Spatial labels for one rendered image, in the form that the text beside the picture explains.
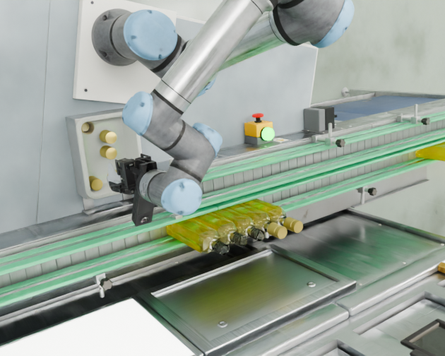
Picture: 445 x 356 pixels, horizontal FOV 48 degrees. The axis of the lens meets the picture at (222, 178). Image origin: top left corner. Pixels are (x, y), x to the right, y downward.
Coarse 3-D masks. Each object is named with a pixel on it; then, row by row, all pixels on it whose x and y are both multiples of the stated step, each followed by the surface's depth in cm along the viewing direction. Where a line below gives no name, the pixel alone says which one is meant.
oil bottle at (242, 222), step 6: (216, 210) 145; (222, 210) 145; (228, 210) 144; (234, 210) 144; (222, 216) 141; (228, 216) 140; (234, 216) 139; (240, 216) 139; (246, 216) 139; (240, 222) 135; (246, 222) 135; (252, 222) 136; (240, 228) 135; (246, 228) 135
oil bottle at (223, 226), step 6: (198, 216) 141; (204, 216) 141; (210, 216) 140; (216, 216) 140; (204, 222) 138; (210, 222) 136; (216, 222) 135; (222, 222) 135; (228, 222) 134; (234, 222) 135; (216, 228) 133; (222, 228) 132; (228, 228) 132; (234, 228) 133; (222, 234) 132; (228, 234) 132; (222, 240) 132; (228, 240) 132
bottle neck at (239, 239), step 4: (232, 232) 131; (236, 232) 131; (228, 236) 132; (232, 236) 130; (236, 236) 129; (240, 236) 129; (244, 236) 129; (232, 240) 130; (236, 240) 129; (240, 240) 131; (244, 240) 130; (240, 244) 128; (244, 244) 129
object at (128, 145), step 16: (80, 128) 130; (96, 128) 140; (112, 128) 142; (128, 128) 142; (80, 144) 130; (96, 144) 140; (112, 144) 143; (128, 144) 144; (96, 160) 141; (112, 160) 144; (96, 176) 142; (96, 192) 138; (112, 192) 138
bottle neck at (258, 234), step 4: (248, 228) 135; (252, 228) 134; (256, 228) 134; (248, 232) 134; (252, 232) 132; (256, 232) 131; (260, 232) 133; (264, 232) 132; (248, 236) 135; (252, 236) 133; (256, 236) 131; (260, 236) 133; (264, 236) 133; (260, 240) 132
